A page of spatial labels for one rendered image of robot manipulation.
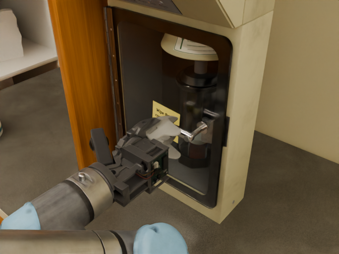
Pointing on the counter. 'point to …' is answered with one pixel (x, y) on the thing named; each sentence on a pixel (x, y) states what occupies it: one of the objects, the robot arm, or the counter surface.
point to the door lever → (188, 136)
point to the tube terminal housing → (221, 212)
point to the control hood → (210, 11)
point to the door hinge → (110, 65)
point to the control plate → (170, 6)
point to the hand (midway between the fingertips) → (169, 127)
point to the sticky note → (160, 111)
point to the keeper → (226, 131)
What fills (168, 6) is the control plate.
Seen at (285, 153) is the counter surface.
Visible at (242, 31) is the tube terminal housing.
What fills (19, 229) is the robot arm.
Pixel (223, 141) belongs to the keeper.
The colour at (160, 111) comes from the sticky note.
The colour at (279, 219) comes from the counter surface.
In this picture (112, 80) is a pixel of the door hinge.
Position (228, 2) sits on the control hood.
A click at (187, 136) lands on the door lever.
